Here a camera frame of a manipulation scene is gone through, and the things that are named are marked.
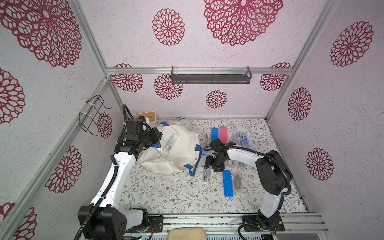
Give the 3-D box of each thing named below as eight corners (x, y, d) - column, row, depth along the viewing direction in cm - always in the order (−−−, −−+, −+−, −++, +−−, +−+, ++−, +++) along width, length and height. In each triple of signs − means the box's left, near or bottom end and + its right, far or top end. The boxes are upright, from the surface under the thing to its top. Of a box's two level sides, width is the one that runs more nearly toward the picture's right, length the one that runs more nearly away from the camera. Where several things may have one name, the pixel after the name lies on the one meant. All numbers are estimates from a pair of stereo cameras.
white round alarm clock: (179, 125, 119) (179, 121, 115) (185, 121, 122) (185, 117, 118) (187, 130, 115) (187, 126, 112) (192, 125, 119) (192, 121, 115)
